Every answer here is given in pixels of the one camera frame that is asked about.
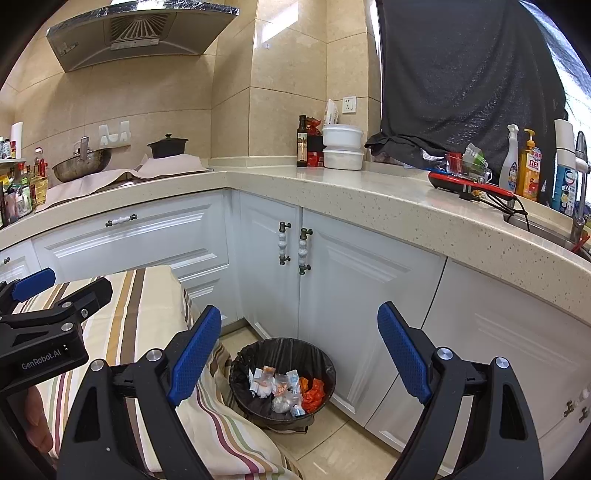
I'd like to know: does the clear plastic bag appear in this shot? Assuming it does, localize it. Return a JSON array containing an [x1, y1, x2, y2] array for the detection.
[[271, 392, 297, 415]]

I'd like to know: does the group of seasoning bottles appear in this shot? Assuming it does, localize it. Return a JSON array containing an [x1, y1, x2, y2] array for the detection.
[[0, 136, 51, 230]]

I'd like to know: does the black lined trash bin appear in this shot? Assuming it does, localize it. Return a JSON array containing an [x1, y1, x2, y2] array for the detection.
[[228, 337, 337, 428]]

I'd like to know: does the steel faucet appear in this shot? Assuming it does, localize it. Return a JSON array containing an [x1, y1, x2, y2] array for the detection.
[[570, 130, 591, 245]]

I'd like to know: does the white brass cabinet handle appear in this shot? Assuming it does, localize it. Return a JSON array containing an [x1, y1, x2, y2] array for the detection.
[[298, 227, 314, 276], [563, 388, 591, 424], [278, 222, 293, 266]]

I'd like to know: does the steel sink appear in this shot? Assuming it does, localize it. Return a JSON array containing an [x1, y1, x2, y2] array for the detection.
[[505, 211, 591, 260]]

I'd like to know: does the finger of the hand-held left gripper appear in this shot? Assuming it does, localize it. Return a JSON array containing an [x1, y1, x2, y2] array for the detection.
[[0, 276, 114, 327], [0, 268, 57, 315]]

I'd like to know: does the steel range hood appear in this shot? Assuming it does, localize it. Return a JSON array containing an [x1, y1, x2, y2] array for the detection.
[[45, 0, 241, 73]]

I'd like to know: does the black lidded pot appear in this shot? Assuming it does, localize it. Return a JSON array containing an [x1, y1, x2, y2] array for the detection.
[[148, 134, 189, 160]]

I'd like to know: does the red black flat tool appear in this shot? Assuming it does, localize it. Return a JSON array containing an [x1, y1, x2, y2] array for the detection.
[[427, 170, 519, 202]]

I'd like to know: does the dark cloth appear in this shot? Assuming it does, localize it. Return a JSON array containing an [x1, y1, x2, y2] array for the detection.
[[365, 0, 570, 169]]

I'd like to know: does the beige stove cover cloth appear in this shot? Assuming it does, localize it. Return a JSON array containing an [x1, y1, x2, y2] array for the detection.
[[36, 154, 209, 211]]

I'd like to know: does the person's left hand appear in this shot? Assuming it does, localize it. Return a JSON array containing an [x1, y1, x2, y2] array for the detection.
[[18, 385, 55, 456]]

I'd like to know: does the orange plastic bag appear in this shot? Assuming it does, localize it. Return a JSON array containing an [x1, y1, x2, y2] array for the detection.
[[300, 377, 327, 412]]

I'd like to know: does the white lidded bowl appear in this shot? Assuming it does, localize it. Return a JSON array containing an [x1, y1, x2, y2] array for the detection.
[[322, 148, 365, 171], [322, 124, 365, 151]]

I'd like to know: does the yellow pump bottle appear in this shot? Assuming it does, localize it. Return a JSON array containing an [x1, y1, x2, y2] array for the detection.
[[516, 128, 542, 202]]

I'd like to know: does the steel wok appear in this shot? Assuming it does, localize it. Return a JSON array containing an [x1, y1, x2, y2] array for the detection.
[[52, 136, 113, 184]]

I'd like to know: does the white plastic bag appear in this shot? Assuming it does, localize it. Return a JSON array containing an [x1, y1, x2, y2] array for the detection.
[[249, 369, 274, 399]]

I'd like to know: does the striped tablecloth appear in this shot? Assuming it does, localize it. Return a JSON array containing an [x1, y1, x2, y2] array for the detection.
[[0, 265, 304, 480]]

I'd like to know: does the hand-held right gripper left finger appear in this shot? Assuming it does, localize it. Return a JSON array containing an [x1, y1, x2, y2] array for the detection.
[[55, 305, 223, 480]]

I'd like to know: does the dark glass bottle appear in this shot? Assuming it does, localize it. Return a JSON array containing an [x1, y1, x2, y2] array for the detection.
[[296, 114, 309, 168]]

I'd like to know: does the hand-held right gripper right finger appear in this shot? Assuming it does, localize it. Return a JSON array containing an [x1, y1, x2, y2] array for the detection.
[[376, 301, 546, 480]]

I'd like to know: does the white blue bottle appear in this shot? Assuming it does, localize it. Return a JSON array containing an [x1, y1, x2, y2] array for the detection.
[[551, 119, 578, 216]]

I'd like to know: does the white spray bottle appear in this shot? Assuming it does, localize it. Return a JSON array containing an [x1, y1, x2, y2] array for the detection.
[[499, 124, 520, 193]]

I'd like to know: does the clear cup with packets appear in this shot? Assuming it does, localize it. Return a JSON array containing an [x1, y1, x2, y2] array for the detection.
[[445, 143, 493, 185]]

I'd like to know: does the white wall hook rack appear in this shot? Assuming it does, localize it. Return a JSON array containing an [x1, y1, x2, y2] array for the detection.
[[98, 120, 132, 147]]

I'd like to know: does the red box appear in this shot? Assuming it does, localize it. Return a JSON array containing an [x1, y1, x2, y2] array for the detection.
[[305, 117, 325, 167]]

